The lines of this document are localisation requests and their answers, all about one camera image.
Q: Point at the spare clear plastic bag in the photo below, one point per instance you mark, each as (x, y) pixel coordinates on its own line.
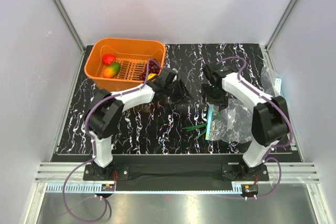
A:
(271, 82)

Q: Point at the orange plastic basket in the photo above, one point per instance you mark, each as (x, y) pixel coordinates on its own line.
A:
(132, 54)

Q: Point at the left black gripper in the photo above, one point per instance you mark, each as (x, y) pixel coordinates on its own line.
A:
(181, 89)

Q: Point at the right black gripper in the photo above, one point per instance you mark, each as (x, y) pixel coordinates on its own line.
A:
(222, 101)

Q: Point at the black marble pattern mat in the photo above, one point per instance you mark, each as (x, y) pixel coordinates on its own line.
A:
(156, 128)

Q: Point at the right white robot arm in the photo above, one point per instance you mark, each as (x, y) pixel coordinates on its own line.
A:
(270, 122)

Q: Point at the right aluminium corner post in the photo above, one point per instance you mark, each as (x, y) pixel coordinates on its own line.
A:
(288, 10)

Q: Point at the green orange mango toy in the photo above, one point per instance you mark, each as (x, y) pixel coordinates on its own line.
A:
(112, 70)

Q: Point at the left aluminium corner post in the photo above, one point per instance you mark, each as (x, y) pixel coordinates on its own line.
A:
(69, 24)

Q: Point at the clear zip top bag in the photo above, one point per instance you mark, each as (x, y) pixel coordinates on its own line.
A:
(232, 124)

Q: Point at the green spring onion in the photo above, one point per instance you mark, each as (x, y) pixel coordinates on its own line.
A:
(195, 127)

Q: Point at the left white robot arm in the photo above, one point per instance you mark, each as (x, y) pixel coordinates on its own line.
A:
(107, 107)

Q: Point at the red strawberry toy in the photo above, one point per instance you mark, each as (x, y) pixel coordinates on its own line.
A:
(108, 59)

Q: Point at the aluminium corner post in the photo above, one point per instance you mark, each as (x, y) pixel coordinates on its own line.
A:
(288, 10)
(69, 24)

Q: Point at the dark red grape bunch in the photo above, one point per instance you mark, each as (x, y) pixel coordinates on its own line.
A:
(152, 67)

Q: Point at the aluminium frame rail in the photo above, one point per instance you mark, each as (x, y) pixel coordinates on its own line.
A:
(291, 173)

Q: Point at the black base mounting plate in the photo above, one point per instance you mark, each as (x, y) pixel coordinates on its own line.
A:
(174, 172)

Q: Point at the yellow orange fruit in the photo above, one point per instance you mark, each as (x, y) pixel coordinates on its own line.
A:
(151, 76)

